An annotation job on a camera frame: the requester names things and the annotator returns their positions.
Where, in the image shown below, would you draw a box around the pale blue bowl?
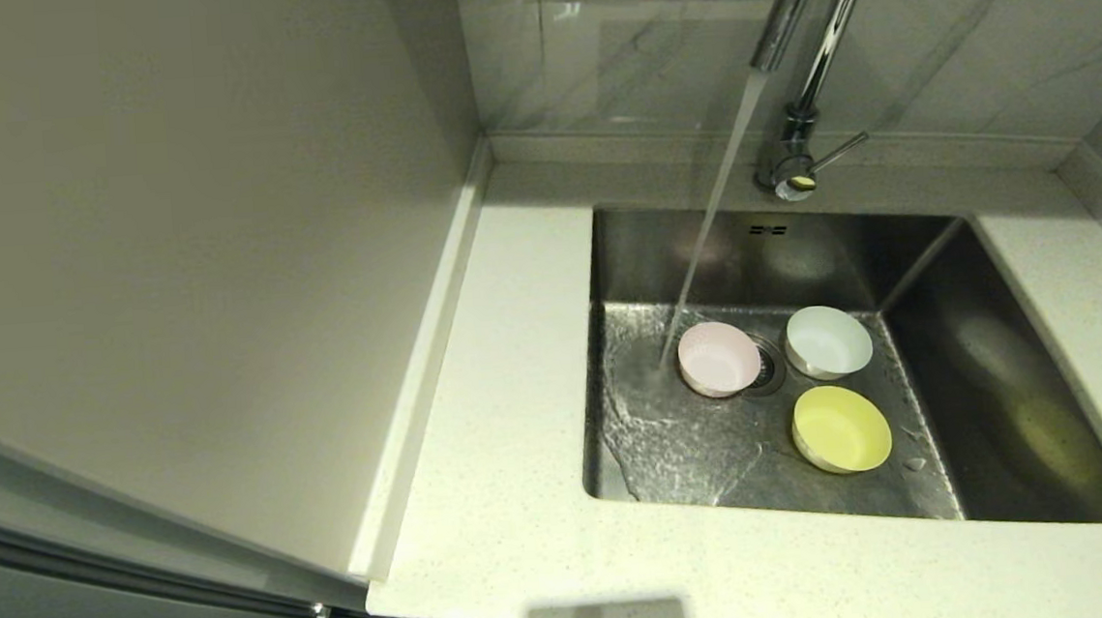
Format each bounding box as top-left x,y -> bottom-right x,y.
783,303 -> 876,384

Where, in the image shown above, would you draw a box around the stainless steel refrigerator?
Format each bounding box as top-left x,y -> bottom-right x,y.
0,378 -> 482,618

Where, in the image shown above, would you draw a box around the faucet lever handle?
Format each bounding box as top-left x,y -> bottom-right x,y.
785,131 -> 875,195

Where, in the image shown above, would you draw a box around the sink drain strainer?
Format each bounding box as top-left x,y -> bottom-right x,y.
743,332 -> 789,400

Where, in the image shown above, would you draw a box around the chrome sink faucet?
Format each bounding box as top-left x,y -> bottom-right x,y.
744,0 -> 895,205

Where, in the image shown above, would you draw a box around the yellow bowl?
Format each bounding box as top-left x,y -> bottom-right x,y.
789,381 -> 895,478

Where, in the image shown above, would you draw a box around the stainless steel sink basin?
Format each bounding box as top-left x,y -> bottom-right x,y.
563,170 -> 1102,563

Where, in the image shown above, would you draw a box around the pink bowl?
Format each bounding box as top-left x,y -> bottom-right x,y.
675,318 -> 764,401

